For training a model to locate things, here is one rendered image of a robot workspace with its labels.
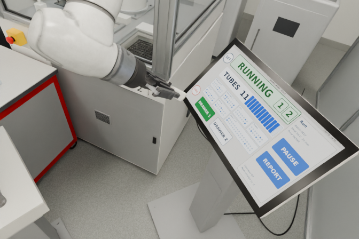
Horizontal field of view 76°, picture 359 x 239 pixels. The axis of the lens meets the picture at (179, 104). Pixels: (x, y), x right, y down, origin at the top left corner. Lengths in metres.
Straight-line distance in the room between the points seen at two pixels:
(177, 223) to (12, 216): 1.01
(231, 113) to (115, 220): 1.15
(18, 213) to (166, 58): 0.71
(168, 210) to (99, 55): 1.32
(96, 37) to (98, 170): 1.45
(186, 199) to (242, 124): 1.04
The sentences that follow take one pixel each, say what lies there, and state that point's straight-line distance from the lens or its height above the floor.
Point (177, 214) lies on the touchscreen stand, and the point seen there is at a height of 0.04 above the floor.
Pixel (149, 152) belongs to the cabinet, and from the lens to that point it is 1.52.
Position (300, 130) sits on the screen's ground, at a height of 1.15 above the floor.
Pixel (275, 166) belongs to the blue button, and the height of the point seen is 1.06.
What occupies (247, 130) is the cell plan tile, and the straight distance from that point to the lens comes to 0.76.
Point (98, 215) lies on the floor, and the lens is 1.72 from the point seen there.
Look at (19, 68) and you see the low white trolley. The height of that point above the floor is 0.76.
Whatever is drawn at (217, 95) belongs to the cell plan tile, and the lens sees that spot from 0.84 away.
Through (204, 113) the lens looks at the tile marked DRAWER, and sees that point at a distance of 0.84.
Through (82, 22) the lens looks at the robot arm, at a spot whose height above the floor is 1.38.
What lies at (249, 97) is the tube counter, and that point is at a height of 1.12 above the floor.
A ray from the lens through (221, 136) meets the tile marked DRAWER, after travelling 0.79.
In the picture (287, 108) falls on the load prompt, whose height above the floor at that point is 1.16.
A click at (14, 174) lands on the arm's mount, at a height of 0.83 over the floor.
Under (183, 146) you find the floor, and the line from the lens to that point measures 1.95.
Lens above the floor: 1.60
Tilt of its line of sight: 45 degrees down
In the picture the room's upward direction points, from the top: 10 degrees clockwise
